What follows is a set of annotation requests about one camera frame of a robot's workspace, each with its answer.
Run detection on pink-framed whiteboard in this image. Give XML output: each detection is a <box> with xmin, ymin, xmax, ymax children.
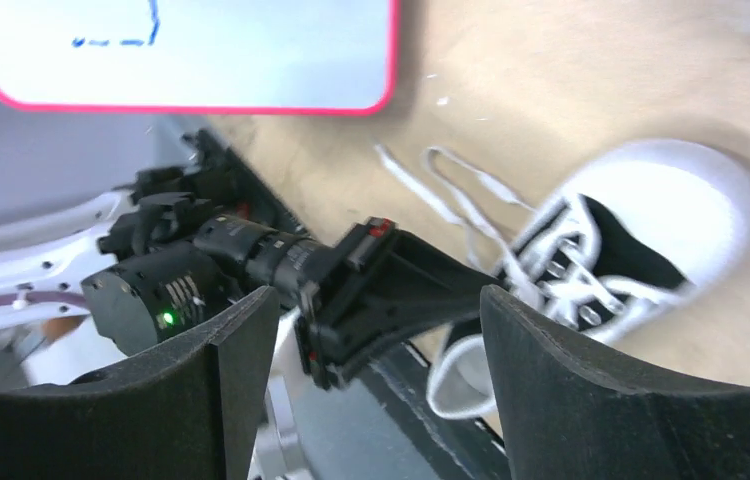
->
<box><xmin>0</xmin><ymin>1</ymin><xmax>401</xmax><ymax>115</ymax></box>

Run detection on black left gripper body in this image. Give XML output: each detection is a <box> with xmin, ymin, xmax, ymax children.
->
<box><xmin>295</xmin><ymin>217</ymin><xmax>407</xmax><ymax>390</ymax></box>

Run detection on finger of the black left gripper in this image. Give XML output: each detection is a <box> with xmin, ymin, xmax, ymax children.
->
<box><xmin>348</xmin><ymin>232</ymin><xmax>501</xmax><ymax>371</ymax></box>

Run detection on black and white sneaker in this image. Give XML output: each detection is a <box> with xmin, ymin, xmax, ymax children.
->
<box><xmin>424</xmin><ymin>137</ymin><xmax>750</xmax><ymax>422</ymax></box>

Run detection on white shoelace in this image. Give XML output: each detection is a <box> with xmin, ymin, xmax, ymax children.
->
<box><xmin>374</xmin><ymin>144</ymin><xmax>689</xmax><ymax>340</ymax></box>

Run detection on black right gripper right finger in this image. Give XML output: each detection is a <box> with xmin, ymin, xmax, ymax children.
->
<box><xmin>480</xmin><ymin>285</ymin><xmax>750</xmax><ymax>479</ymax></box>

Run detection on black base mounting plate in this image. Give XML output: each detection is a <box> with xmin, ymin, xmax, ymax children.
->
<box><xmin>182</xmin><ymin>129</ymin><xmax>512</xmax><ymax>480</ymax></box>

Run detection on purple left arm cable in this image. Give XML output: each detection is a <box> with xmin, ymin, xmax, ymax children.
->
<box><xmin>0</xmin><ymin>291</ymin><xmax>88</xmax><ymax>316</ymax></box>

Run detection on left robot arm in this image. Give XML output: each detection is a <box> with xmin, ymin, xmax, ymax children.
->
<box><xmin>0</xmin><ymin>167</ymin><xmax>492</xmax><ymax>390</ymax></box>

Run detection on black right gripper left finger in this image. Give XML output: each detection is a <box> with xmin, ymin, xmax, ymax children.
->
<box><xmin>0</xmin><ymin>287</ymin><xmax>280</xmax><ymax>479</ymax></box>

